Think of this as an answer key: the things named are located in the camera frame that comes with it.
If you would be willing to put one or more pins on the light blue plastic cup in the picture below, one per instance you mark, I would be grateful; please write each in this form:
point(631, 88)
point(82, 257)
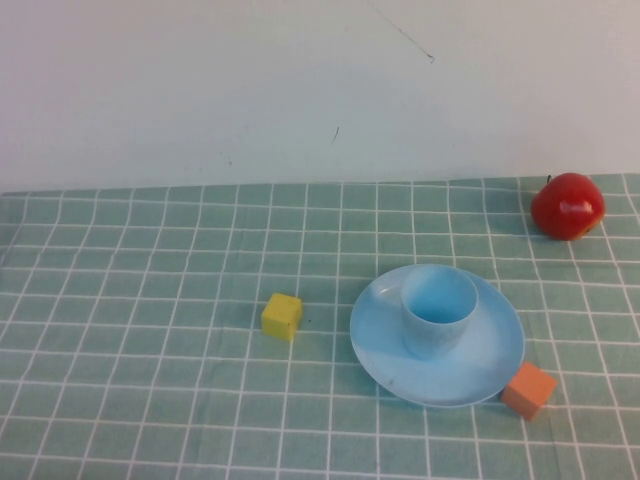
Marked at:
point(437, 320)

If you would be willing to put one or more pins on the light blue plastic plate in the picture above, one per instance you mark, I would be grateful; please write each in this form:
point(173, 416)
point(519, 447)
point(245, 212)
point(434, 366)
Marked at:
point(380, 340)

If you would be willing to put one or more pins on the yellow cube block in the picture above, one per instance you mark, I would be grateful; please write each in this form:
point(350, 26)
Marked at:
point(281, 317)

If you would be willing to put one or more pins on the green white checkered tablecloth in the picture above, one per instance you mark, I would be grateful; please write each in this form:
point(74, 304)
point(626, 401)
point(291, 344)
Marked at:
point(150, 350)

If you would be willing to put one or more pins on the red apple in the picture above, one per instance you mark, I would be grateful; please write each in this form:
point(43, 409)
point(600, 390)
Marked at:
point(567, 206)

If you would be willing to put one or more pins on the orange cube block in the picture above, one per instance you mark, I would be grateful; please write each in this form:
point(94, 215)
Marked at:
point(529, 391)

